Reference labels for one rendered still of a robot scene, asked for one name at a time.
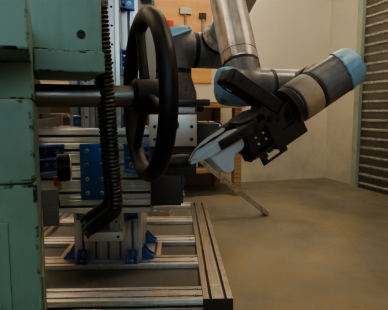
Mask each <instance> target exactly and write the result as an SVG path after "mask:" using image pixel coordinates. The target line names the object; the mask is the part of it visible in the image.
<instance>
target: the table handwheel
mask: <svg viewBox="0 0 388 310"><path fill-rule="evenodd" d="M148 27H149V28H150V31H151V33H152V37H153V42H154V45H155V52H156V61H157V67H158V79H150V76H149V70H148V62H147V50H146V42H145V33H146V31H147V28H148ZM138 73H139V78H138ZM113 87H114V88H115V89H114V92H115V94H114V96H115V98H114V99H115V102H114V103H115V105H116V106H115V107H124V123H125V129H126V138H127V145H128V149H129V154H130V157H131V161H132V164H133V166H134V169H135V171H136V173H137V174H138V176H139V177H140V178H141V179H143V180H144V181H147V182H154V181H157V180H159V179H160V178H161V177H162V176H163V175H164V173H165V171H166V169H167V167H168V165H169V163H170V160H171V157H172V153H173V150H174V144H175V140H176V133H177V122H178V113H179V78H178V69H177V57H176V50H175V46H174V40H173V37H172V33H171V29H170V27H169V24H168V22H167V20H166V18H165V16H164V15H163V13H162V12H161V11H160V10H159V9H157V8H156V7H153V6H145V7H143V8H141V9H140V10H139V11H138V12H137V13H136V15H135V17H134V19H133V21H132V25H131V28H130V31H129V36H128V39H127V46H126V54H125V61H124V79H123V85H114V86H113ZM99 88H100V87H99V85H81V84H35V99H36V107H101V106H100V105H101V102H100V101H101V98H100V97H101V94H100V92H101V91H100V90H99ZM148 114H158V128H157V134H156V142H155V148H154V152H153V155H152V159H151V161H150V163H148V161H147V158H146V156H145V153H144V150H143V145H142V141H143V134H144V130H145V125H146V121H147V117H148Z"/></svg>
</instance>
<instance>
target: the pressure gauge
mask: <svg viewBox="0 0 388 310"><path fill-rule="evenodd" d="M56 163H57V176H56V177H54V186H57V187H58V189H59V191H60V190H61V189H62V182H61V181H71V180H72V163H71V154H70V153H69V154H57V155H56Z"/></svg>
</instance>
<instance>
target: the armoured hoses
mask: <svg viewBox="0 0 388 310"><path fill-rule="evenodd" d="M107 9H108V0H101V14H102V52H103V53H104V54H105V72H104V73H103V74H101V75H100V76H97V77H96V78H94V79H95V80H96V81H95V83H96V85H99V87H100V88H99V90H100V91H101V92H100V94H101V97H100V98H101V101H100V102H101V105H100V106H101V107H98V108H97V110H98V113H97V114H98V118H99V120H98V121H99V124H98V125H99V126H100V127H99V129H100V130H99V133H100V135H99V136H100V139H99V140H100V141H101V142H100V144H101V145H100V147H101V155H102V156H101V158H102V160H101V161H102V166H103V167H102V169H103V171H102V173H103V175H102V176H103V183H104V185H103V187H104V189H103V190H104V191H105V192H104V194H105V195H104V200H103V201H102V202H101V203H100V204H99V205H97V206H95V207H94V208H93V209H91V210H90V211H88V212H87V213H85V214H84V215H83V216H82V217H81V218H80V222H81V224H82V225H83V226H84V227H83V228H82V230H83V235H85V236H87V237H91V236H92V235H93V234H95V233H96V232H98V231H99V230H101V229H102V228H103V227H105V226H106V225H108V224H109V223H111V222H112V221H113V220H115V219H117V218H118V217H119V215H120V213H121V211H122V207H123V205H122V203H123V201H122V199H123V197H122V195H123V194H122V189H121V188H122V186H121V184H122V182H121V178H120V176H121V174H120V173H121V171H120V168H121V167H120V166H119V165H120V163H119V161H120V159H119V155H118V154H119V151H118V150H119V148H118V145H119V144H118V139H117V138H118V136H117V134H118V132H117V128H116V126H117V124H116V122H117V120H116V116H115V114H116V112H115V110H116V108H115V106H116V105H115V103H114V102H115V99H114V98H115V96H114V94H115V92H114V89H115V88H114V87H113V86H114V83H113V81H114V80H113V79H112V78H113V75H112V74H113V71H112V69H113V67H112V62H111V61H112V58H111V56H112V54H111V49H110V48H111V45H110V44H111V42H110V41H109V40H110V37H109V35H110V33H109V30H110V29H109V26H110V25H109V24H108V22H109V19H108V17H109V16H108V15H107V14H108V11H107Z"/></svg>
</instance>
